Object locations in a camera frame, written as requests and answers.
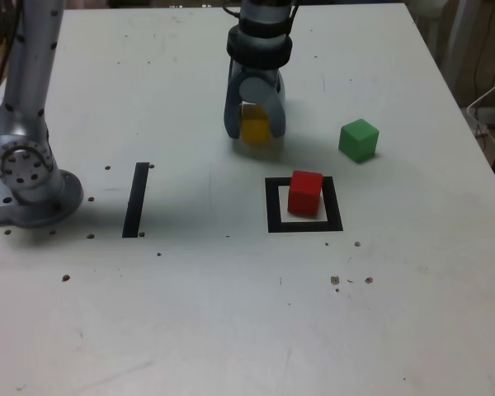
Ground yellow cube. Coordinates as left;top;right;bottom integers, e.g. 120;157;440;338
238;102;272;144

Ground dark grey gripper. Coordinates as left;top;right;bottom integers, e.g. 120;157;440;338
223;60;288;140

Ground green cube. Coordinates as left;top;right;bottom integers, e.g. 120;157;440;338
338;118;380;163

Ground black hanging cable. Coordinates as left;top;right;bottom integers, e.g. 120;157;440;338
472;0;494;102

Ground red cube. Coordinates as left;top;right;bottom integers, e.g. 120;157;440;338
287;170;324;216

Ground black tape strip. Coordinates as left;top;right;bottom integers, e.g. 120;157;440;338
121;162;150;239

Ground black tape square outline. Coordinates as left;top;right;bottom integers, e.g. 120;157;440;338
264;176;344;234

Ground white cable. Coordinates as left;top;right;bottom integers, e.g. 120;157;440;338
465;68;495;156

